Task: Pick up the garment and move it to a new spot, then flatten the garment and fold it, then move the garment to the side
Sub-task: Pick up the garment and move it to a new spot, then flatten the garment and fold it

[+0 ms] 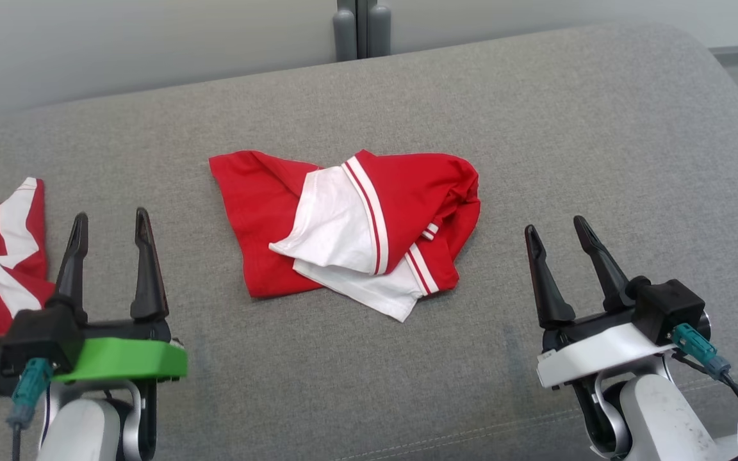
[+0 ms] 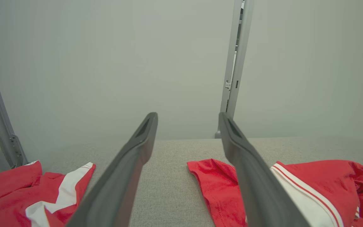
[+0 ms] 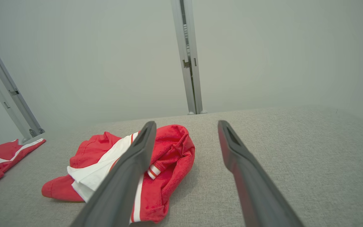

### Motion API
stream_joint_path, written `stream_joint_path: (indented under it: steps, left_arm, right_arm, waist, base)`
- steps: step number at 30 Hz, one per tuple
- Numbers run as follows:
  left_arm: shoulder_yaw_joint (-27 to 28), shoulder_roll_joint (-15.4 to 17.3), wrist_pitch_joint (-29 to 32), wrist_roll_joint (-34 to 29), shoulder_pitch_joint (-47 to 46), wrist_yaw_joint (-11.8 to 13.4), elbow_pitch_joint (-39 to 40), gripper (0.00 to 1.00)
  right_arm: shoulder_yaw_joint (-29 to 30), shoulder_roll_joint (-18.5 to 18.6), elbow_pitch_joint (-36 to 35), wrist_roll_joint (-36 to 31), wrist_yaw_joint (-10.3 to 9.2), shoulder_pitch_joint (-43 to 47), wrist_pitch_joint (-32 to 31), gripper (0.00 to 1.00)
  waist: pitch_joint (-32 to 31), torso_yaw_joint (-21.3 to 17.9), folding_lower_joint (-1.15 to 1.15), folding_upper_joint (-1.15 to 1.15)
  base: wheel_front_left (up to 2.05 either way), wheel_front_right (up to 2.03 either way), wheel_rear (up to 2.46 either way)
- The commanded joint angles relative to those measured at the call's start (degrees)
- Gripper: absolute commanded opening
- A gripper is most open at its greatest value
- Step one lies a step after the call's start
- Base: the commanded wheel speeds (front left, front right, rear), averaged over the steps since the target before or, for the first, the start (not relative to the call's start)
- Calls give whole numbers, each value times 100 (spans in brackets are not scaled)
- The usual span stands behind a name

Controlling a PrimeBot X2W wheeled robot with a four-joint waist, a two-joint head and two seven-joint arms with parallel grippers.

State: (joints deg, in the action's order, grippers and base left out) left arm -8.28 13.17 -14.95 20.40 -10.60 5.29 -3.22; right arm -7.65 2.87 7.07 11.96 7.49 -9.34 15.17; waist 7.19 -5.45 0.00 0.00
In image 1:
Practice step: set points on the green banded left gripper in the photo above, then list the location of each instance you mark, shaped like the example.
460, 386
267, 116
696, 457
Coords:
125, 362

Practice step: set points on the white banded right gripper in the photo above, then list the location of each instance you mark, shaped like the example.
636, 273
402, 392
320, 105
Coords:
593, 355

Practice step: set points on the red white striped garment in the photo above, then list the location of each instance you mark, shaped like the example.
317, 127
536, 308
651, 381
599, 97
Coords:
260, 224

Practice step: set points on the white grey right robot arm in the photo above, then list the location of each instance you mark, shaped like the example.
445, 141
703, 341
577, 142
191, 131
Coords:
657, 416

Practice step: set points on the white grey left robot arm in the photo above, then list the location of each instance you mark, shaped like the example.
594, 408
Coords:
81, 429

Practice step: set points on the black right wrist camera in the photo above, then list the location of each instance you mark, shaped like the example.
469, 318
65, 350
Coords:
667, 307

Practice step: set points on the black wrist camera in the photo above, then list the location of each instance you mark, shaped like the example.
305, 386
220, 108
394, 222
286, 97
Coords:
667, 307
29, 339

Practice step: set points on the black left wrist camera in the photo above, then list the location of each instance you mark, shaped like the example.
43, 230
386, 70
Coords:
29, 339

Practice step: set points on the grey partition post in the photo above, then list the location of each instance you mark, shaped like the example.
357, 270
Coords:
379, 29
344, 32

